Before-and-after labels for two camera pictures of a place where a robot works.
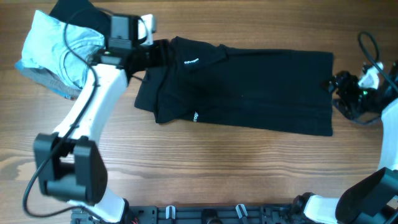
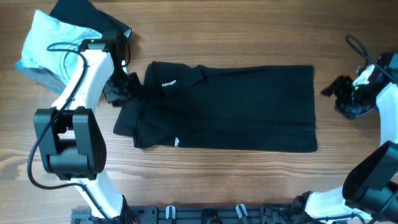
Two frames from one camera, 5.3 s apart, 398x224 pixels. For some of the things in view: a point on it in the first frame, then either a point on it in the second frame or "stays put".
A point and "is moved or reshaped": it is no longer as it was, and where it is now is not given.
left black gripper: (162, 50) → (136, 92)
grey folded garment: (51, 81) stays put
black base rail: (197, 214) stays put
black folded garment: (82, 13) stays put
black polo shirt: (277, 91) is moved or reshaped
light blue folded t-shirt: (60, 48) stays put
